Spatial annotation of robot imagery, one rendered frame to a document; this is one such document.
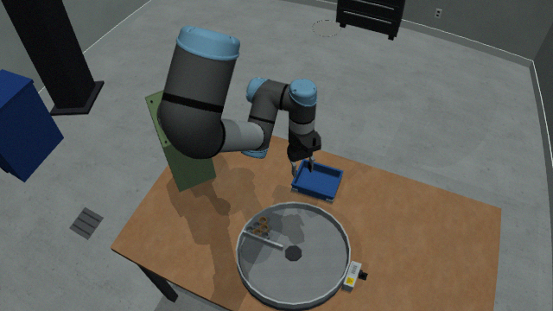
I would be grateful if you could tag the blue crate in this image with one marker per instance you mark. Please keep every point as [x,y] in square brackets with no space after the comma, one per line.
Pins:
[323,179]

